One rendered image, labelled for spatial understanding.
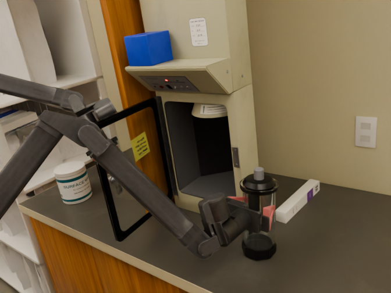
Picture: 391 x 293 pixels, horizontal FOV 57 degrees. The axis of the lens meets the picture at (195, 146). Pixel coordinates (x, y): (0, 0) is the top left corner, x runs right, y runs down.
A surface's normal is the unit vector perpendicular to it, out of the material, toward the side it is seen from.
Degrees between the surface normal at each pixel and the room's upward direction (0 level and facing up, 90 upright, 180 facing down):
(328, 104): 90
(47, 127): 70
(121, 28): 90
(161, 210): 74
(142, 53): 90
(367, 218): 0
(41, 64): 93
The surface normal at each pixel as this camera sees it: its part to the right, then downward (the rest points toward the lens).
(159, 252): -0.13, -0.92
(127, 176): 0.29, 0.05
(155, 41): 0.79, 0.12
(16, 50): 0.26, 0.42
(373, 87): -0.61, 0.36
